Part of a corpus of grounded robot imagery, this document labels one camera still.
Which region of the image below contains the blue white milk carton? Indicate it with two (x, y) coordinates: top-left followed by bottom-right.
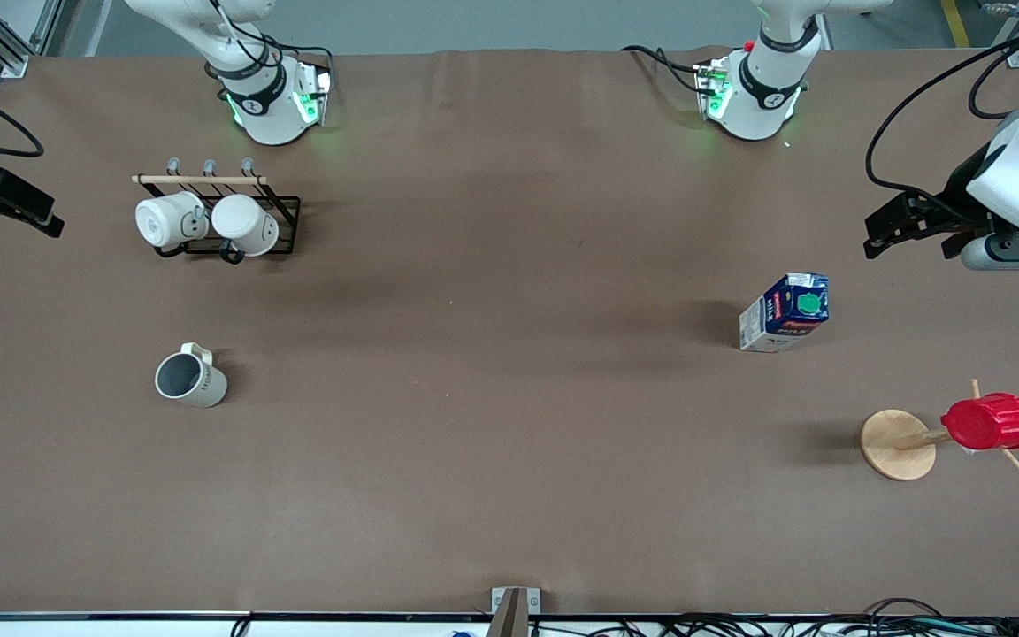
(739, 272), (831, 354)

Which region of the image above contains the cream mug with grey inside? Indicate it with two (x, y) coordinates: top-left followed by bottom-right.
(154, 342), (229, 409)

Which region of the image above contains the left arm base connector block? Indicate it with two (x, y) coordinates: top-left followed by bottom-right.
(695, 58), (733, 120)

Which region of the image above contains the right arm base connector block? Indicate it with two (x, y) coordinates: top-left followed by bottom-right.
(293, 66), (333, 125)

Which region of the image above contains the red plastic cup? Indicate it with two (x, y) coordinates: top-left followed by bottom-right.
(940, 393), (1019, 451)

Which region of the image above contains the white mug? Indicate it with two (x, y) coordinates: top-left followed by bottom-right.
(211, 194), (280, 259)
(135, 191), (210, 250)

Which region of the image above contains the wooden mug tree stand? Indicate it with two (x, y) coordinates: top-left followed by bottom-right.
(860, 379), (1019, 482)

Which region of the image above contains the black wire mug rack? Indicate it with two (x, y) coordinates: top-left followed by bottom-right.
(132, 157), (303, 265)

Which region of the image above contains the black left base cable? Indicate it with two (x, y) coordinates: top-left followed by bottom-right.
(620, 44), (709, 96)

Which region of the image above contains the black base cable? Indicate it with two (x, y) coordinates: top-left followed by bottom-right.
(620, 44), (709, 96)
(266, 34), (335, 76)

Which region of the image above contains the black right base cable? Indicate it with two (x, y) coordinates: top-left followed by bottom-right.
(266, 34), (335, 76)

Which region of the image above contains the black cable bundle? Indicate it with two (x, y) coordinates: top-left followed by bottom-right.
(660, 598), (1019, 637)

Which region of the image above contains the metal bracket at table edge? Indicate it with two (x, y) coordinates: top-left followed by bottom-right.
(491, 587), (541, 637)

